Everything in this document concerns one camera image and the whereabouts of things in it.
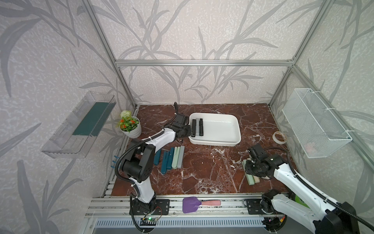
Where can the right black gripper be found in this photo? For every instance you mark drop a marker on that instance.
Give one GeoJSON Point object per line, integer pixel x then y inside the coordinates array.
{"type": "Point", "coordinates": [248, 170]}

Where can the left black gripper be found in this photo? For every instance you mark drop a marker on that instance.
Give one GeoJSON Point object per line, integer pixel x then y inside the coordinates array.
{"type": "Point", "coordinates": [189, 131]}

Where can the beige pliers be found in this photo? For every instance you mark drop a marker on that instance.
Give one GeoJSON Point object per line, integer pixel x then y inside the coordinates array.
{"type": "Point", "coordinates": [256, 179]}

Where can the mint green pliers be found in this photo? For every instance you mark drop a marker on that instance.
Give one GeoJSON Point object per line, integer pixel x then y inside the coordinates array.
{"type": "Point", "coordinates": [250, 179]}

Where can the white rectangular storage tray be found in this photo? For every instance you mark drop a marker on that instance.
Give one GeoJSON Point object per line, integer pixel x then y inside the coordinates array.
{"type": "Point", "coordinates": [219, 130]}

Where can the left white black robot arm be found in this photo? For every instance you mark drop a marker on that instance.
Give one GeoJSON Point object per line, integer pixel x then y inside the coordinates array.
{"type": "Point", "coordinates": [136, 164]}

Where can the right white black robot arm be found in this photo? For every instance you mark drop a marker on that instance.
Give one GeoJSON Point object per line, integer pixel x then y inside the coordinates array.
{"type": "Point", "coordinates": [321, 214]}

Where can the dark teal folded pliers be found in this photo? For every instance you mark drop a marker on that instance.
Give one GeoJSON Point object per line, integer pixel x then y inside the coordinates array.
{"type": "Point", "coordinates": [164, 166]}

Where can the open dark teal pliers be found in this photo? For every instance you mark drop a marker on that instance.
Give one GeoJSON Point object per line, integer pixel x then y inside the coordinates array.
{"type": "Point", "coordinates": [157, 157]}

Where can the light green folded pliers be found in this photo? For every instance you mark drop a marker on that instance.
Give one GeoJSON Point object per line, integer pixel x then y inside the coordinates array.
{"type": "Point", "coordinates": [175, 157]}

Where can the clear tape roll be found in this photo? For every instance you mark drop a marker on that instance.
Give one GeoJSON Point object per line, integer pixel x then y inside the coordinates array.
{"type": "Point", "coordinates": [279, 137]}

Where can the potted artificial flower plant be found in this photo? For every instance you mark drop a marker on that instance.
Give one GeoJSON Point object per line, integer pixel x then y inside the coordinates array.
{"type": "Point", "coordinates": [129, 125]}

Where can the green white work glove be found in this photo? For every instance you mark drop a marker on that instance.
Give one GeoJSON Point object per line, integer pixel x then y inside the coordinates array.
{"type": "Point", "coordinates": [300, 201]}

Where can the purple pink spatula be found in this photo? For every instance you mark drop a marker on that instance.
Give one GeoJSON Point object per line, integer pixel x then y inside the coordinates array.
{"type": "Point", "coordinates": [191, 204]}

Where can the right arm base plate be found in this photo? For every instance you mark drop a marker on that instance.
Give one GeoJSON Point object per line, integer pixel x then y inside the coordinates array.
{"type": "Point", "coordinates": [260, 207]}

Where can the white wire mesh basket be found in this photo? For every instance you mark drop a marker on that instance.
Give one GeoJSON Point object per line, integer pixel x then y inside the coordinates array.
{"type": "Point", "coordinates": [314, 125]}

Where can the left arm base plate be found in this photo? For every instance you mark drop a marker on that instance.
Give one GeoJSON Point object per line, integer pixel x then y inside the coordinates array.
{"type": "Point", "coordinates": [155, 207]}

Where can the clear plastic wall shelf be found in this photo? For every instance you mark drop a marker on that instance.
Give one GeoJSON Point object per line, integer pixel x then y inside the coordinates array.
{"type": "Point", "coordinates": [77, 134]}

